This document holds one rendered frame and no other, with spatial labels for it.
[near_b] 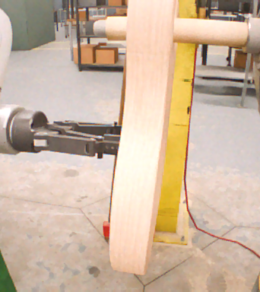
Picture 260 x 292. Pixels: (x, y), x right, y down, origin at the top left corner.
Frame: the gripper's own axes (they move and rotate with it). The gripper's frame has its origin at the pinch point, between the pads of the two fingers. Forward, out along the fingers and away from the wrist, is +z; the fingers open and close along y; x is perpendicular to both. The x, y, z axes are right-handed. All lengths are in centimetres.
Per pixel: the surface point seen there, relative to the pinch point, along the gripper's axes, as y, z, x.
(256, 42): 7.5, 15.6, 15.7
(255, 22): 7.2, 15.3, 18.3
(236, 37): 6.9, 13.2, 16.2
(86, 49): -474, -168, 41
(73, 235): -98, -49, -88
